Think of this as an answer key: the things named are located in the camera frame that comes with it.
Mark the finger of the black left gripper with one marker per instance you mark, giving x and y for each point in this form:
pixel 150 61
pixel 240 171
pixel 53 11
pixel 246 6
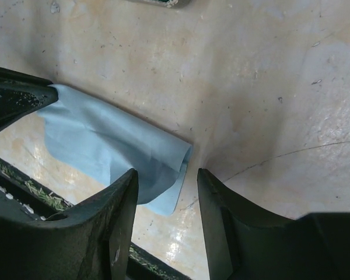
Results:
pixel 22 94

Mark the light blue cleaning cloth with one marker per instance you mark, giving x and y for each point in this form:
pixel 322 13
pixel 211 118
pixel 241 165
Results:
pixel 104 142

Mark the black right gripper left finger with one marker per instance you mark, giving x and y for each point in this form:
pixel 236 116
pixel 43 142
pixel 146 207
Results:
pixel 90 240

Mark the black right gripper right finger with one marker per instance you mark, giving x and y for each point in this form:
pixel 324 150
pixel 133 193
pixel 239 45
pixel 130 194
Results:
pixel 246 241

